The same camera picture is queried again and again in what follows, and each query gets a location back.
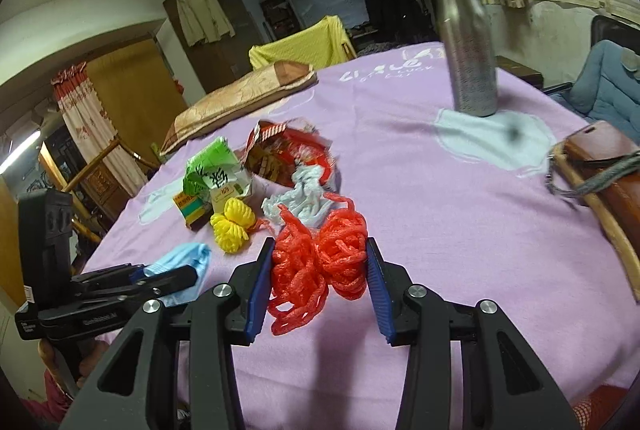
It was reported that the red and white patterned curtain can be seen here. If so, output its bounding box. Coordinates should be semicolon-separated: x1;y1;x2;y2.
50;64;148;198

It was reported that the grey woven strap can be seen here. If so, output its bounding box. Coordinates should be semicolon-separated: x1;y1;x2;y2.
545;145;636;211

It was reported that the small yellow green box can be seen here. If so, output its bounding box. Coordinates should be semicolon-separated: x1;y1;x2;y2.
172;191;213;229

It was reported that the wooden chair frame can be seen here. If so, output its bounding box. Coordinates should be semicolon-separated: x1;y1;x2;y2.
37;137;161;245

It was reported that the red snack wrapper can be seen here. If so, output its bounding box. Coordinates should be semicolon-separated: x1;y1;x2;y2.
243;120;341;191

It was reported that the brown patterned pillow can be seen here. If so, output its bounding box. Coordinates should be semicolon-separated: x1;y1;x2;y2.
159;60;319;158

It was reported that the wooden door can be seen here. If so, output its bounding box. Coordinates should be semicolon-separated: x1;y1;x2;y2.
85;37;188;165

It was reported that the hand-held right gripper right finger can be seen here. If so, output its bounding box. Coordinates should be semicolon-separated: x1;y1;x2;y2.
365;237;583;430

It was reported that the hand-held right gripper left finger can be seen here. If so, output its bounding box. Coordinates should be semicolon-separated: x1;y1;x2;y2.
60;237;276;430

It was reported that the yellow cloth covered chair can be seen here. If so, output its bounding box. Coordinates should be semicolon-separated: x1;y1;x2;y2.
248;16;357;71

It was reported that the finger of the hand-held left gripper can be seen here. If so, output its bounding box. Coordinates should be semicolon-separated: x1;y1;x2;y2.
82;266;198;305
71;263;151;295

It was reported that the white cloth screen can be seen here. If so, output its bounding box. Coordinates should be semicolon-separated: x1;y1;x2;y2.
287;0;373;30

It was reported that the yellow foam net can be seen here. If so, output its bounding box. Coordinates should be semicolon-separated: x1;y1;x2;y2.
210;198;258;255

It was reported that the blue cushioned chair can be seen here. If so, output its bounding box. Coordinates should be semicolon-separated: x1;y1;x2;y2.
542;14;640;135

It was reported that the dark wooden stand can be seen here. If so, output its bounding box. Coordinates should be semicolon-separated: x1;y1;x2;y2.
495;56;543;85

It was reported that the person's left hand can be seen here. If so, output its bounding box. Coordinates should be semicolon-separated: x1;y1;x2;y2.
40;340;110;393

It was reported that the light blue cloth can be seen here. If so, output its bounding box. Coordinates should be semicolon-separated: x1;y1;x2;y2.
142;242;212;308

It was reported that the metal bottle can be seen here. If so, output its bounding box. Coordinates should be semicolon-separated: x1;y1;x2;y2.
427;0;498;118

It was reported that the red foam net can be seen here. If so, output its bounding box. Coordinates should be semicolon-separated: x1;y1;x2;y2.
267;197;371;337

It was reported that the white mesh net bundle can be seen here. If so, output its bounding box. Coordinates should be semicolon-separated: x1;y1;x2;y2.
261;165;333;228

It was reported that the brown leather bag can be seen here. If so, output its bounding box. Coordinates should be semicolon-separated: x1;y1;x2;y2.
552;150;640;303
562;120;640;255

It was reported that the beige hanging shirt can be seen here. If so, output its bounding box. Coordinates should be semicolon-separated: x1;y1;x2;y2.
176;0;236;46

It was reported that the person's left forearm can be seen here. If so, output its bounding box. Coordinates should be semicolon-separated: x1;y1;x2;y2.
20;367;76;426

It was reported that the dark wooden wardrobe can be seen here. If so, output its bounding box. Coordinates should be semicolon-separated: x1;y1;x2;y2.
162;0;261;93

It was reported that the dark hanging jacket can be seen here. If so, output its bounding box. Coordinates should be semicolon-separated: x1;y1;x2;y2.
364;0;426;44

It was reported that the green and white plastic bag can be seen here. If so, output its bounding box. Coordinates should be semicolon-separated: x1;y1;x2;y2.
184;136;253;205

